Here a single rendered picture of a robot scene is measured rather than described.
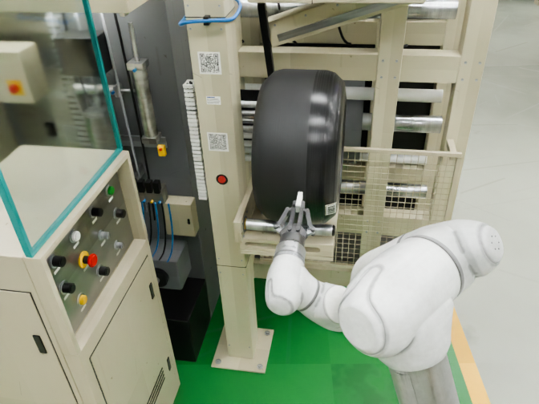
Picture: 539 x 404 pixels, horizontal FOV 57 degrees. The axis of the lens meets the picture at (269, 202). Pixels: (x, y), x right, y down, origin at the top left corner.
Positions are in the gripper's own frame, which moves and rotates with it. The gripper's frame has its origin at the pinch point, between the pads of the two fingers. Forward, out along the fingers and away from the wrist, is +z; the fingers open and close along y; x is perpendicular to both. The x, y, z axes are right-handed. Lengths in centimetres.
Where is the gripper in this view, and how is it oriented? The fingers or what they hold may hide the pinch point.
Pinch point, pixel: (299, 201)
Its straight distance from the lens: 161.5
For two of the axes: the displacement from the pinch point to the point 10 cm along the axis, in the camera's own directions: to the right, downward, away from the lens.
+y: -9.9, -0.7, 1.6
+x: 0.6, 7.3, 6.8
